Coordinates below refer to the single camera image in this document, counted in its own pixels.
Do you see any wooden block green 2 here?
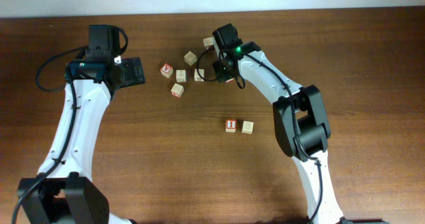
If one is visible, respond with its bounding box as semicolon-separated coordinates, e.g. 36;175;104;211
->
194;69;205;82

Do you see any wooden block red E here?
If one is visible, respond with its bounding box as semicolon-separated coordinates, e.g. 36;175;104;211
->
171;83;185;98

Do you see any wooden block red I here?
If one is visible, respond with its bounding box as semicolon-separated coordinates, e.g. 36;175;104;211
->
225;119;237;132

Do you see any wooden block elephant 5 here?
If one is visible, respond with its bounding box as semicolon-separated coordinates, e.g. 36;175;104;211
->
242;120;254;134

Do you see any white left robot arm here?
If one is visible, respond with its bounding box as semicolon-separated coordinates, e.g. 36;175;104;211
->
11;25;145;223

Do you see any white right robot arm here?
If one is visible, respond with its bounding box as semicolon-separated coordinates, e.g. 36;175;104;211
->
212;24;343;223

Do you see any wooden block red X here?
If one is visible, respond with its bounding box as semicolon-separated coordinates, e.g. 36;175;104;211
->
203;37;214;51

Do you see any wooden block yellow F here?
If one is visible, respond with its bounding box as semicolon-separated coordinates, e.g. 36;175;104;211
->
184;51;197;66

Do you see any wooden block giraffe top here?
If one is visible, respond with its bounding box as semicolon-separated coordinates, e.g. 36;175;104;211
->
176;70;187;82

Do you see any wooden block red A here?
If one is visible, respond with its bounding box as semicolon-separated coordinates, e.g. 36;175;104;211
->
160;63;173;78

